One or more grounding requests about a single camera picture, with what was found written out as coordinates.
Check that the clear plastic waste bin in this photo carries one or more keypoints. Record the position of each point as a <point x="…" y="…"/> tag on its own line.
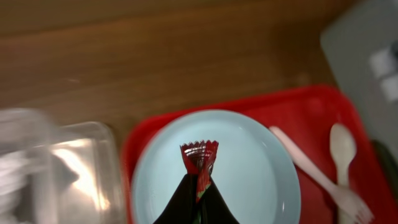
<point x="58" y="174"/>

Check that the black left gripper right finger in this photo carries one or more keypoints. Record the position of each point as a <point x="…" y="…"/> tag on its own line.
<point x="214" y="210"/>

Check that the red ketchup packet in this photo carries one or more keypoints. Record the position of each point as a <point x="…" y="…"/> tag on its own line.
<point x="199" y="158"/>

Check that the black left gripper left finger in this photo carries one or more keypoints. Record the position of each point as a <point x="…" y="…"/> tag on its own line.
<point x="182" y="205"/>

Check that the pink plastic fork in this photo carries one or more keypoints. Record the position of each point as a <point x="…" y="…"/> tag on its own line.
<point x="348" y="201"/>

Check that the red serving tray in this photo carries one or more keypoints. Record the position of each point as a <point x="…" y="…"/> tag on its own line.
<point x="306" y="115"/>

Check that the white plastic spoon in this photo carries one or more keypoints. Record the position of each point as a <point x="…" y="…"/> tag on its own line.
<point x="343" y="151"/>

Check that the light blue plate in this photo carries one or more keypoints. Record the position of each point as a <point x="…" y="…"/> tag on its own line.
<point x="253" y="172"/>

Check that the grey dishwasher rack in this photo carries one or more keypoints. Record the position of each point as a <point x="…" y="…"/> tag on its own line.
<point x="361" y="49"/>

